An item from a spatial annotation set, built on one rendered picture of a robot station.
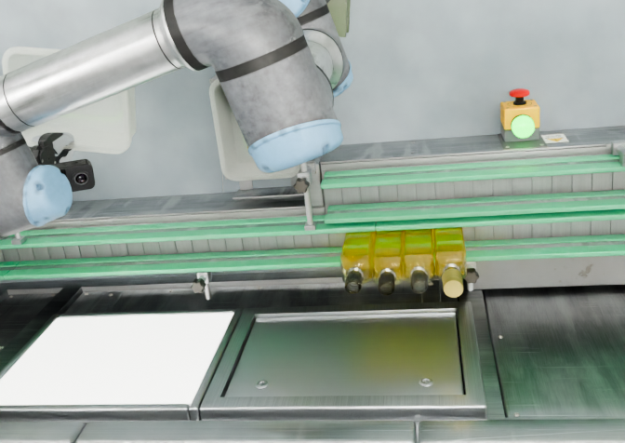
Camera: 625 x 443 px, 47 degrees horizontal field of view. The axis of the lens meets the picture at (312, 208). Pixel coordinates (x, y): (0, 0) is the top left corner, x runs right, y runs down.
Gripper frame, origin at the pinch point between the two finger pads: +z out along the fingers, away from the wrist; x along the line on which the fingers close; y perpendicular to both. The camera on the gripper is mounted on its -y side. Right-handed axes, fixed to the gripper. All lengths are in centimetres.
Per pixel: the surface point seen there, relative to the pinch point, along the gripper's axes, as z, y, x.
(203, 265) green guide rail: 11.5, -17.8, 32.3
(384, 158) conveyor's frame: 22, -55, 11
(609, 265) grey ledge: 19, -102, 31
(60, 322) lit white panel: 3.9, 12.6, 44.0
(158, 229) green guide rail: 16.3, -7.1, 26.9
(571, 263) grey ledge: 19, -94, 31
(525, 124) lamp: 25, -82, 3
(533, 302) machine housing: 14, -87, 38
